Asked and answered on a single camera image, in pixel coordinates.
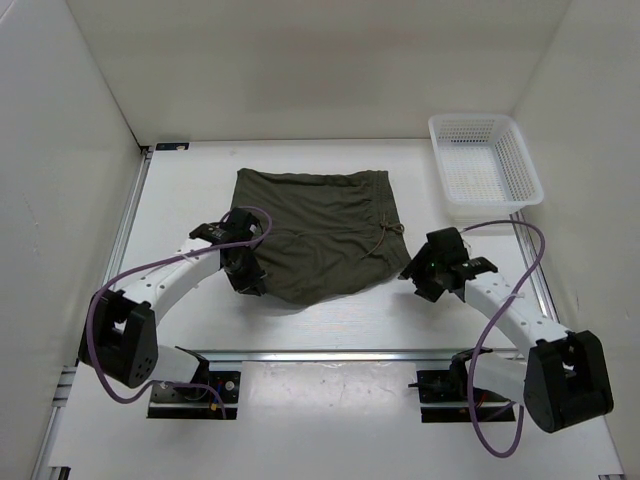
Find white plastic basket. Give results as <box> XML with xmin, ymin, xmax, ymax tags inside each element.
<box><xmin>428</xmin><ymin>113</ymin><xmax>544</xmax><ymax>221</ymax></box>

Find aluminium left rail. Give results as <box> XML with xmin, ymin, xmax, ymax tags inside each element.
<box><xmin>52</xmin><ymin>145</ymin><xmax>154</xmax><ymax>407</ymax></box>

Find aluminium right rail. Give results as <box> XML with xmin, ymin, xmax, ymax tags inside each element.
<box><xmin>510</xmin><ymin>211</ymin><xmax>559</xmax><ymax>322</ymax></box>

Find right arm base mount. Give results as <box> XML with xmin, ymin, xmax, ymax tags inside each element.
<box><xmin>408</xmin><ymin>350</ymin><xmax>515</xmax><ymax>423</ymax></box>

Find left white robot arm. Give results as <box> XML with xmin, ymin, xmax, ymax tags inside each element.
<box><xmin>78</xmin><ymin>206</ymin><xmax>273</xmax><ymax>403</ymax></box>

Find blue corner label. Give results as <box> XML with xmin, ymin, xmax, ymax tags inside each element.
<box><xmin>155</xmin><ymin>142</ymin><xmax>190</xmax><ymax>151</ymax></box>

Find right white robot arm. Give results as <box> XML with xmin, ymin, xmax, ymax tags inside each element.
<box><xmin>399</xmin><ymin>227</ymin><xmax>614</xmax><ymax>433</ymax></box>

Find aluminium rail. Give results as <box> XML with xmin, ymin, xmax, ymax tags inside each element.
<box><xmin>52</xmin><ymin>145</ymin><xmax>154</xmax><ymax>407</ymax></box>
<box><xmin>169</xmin><ymin>349</ymin><xmax>531</xmax><ymax>364</ymax></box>
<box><xmin>510</xmin><ymin>211</ymin><xmax>559</xmax><ymax>322</ymax></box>

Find aluminium front rail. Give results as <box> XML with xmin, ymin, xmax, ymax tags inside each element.
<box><xmin>169</xmin><ymin>349</ymin><xmax>531</xmax><ymax>364</ymax></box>

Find olive green shorts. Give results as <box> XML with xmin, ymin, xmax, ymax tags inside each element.
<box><xmin>232</xmin><ymin>168</ymin><xmax>410</xmax><ymax>306</ymax></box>

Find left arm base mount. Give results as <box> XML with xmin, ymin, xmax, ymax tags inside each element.
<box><xmin>147</xmin><ymin>351</ymin><xmax>241</xmax><ymax>420</ymax></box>

